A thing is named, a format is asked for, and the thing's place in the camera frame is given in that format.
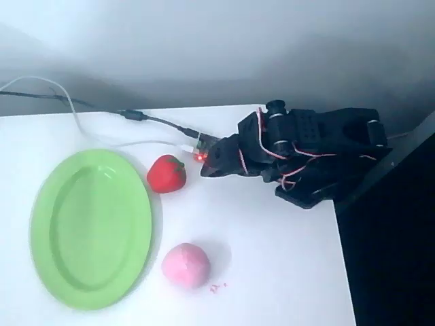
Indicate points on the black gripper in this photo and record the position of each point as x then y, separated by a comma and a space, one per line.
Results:
222, 157

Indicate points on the pink round ball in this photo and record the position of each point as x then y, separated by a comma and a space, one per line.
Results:
186, 265

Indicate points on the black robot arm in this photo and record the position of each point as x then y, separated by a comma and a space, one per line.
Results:
326, 136

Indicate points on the green oval plastic plate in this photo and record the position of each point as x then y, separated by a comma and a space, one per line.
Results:
91, 231

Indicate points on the green controller circuit board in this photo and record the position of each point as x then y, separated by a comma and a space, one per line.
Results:
204, 144

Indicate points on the red toy strawberry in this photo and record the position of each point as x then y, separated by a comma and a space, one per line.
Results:
166, 176

